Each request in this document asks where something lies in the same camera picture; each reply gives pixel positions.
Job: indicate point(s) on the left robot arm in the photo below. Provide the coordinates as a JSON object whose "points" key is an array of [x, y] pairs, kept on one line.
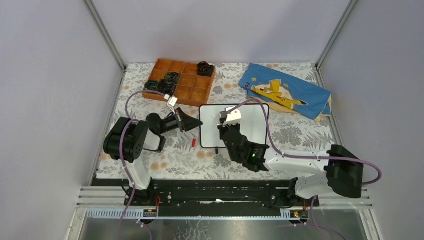
{"points": [[128, 138]]}

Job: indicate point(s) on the floral tablecloth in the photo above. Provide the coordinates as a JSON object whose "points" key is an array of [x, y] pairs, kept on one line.
{"points": [[179, 160]]}

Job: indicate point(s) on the blue pikachu cloth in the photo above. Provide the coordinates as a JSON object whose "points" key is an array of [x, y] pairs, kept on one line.
{"points": [[286, 92]]}

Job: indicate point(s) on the aluminium frame post left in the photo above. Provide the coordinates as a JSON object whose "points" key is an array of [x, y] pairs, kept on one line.
{"points": [[97, 19]]}

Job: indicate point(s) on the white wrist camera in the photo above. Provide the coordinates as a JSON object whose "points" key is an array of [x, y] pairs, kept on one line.
{"points": [[171, 102], [230, 116]]}

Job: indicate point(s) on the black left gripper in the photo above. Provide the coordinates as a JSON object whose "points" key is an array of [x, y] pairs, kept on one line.
{"points": [[187, 122]]}

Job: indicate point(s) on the white whiteboard black frame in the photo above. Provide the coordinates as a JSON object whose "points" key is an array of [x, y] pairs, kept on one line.
{"points": [[253, 124]]}

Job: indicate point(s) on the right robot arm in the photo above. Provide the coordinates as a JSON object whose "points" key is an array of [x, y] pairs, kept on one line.
{"points": [[335, 170]]}

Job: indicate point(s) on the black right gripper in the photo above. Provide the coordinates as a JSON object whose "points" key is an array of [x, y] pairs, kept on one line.
{"points": [[222, 129]]}

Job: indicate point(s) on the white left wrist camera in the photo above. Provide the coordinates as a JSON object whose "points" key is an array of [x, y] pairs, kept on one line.
{"points": [[171, 102]]}

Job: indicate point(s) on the aluminium frame post right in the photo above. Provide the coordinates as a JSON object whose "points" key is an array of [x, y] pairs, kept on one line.
{"points": [[337, 31]]}

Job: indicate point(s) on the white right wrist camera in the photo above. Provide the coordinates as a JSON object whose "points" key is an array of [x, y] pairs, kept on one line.
{"points": [[230, 116]]}

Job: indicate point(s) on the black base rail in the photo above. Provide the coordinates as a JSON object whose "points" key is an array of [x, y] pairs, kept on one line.
{"points": [[212, 198]]}

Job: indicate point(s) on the aluminium frame post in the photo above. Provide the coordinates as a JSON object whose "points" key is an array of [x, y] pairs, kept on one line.
{"points": [[337, 31], [97, 19]]}

